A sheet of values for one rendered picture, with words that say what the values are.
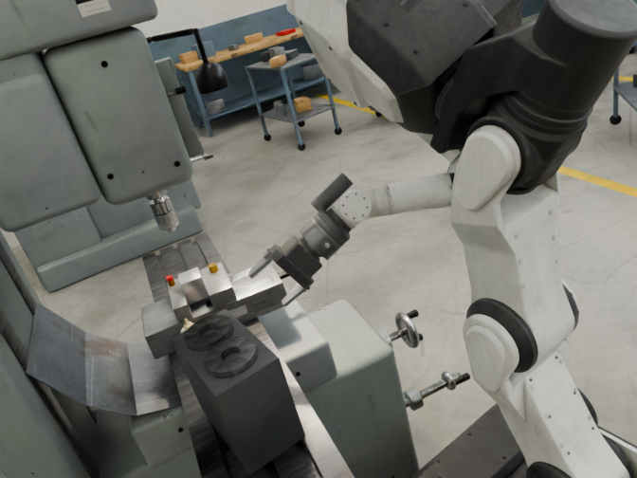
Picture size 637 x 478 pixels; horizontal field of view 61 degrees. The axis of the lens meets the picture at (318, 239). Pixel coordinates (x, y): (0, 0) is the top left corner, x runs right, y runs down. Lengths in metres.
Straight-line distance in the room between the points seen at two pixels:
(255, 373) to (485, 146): 0.50
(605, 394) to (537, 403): 1.30
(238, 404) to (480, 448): 0.67
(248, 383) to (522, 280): 0.47
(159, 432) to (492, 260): 0.84
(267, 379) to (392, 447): 0.83
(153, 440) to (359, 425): 0.55
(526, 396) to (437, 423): 1.20
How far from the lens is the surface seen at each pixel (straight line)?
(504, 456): 1.38
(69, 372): 1.37
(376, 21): 0.86
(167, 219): 1.28
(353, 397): 1.51
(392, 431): 1.66
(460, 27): 0.85
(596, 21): 0.72
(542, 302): 0.98
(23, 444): 1.27
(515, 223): 0.88
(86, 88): 1.13
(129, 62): 1.13
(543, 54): 0.73
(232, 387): 0.90
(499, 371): 1.00
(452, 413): 2.29
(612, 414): 2.30
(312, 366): 1.38
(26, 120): 1.12
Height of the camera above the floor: 1.66
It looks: 27 degrees down
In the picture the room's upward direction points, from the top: 15 degrees counter-clockwise
